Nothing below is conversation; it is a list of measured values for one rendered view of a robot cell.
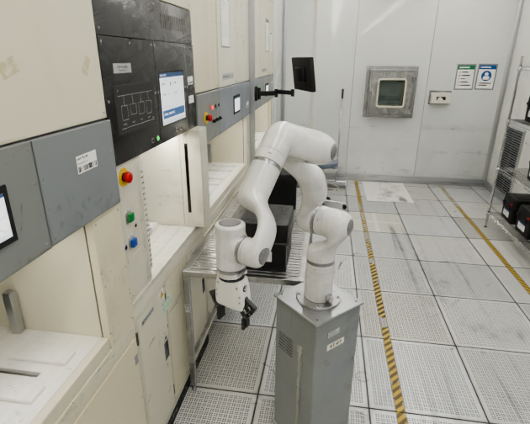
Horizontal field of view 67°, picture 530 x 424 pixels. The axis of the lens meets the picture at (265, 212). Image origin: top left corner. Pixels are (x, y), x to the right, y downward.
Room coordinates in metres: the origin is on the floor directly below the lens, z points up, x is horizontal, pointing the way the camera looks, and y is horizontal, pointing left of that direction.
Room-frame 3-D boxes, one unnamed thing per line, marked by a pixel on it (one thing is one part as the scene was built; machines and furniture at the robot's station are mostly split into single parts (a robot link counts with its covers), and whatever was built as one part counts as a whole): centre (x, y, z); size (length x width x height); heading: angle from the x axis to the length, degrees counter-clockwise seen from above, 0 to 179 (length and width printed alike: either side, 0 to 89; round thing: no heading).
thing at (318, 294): (1.51, -0.24, 0.85); 0.19 x 0.19 x 0.18
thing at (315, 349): (1.51, -0.24, 0.38); 0.28 x 0.28 x 0.76; 36
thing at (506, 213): (3.87, -2.61, 0.31); 0.30 x 0.28 x 0.26; 169
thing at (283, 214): (1.89, 0.01, 0.98); 0.29 x 0.29 x 0.13; 80
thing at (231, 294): (1.01, 0.09, 1.11); 0.10 x 0.07 x 0.11; 56
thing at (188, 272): (2.34, 0.01, 0.38); 1.30 x 0.60 x 0.76; 171
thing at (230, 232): (1.01, 0.09, 1.26); 0.09 x 0.08 x 0.13; 57
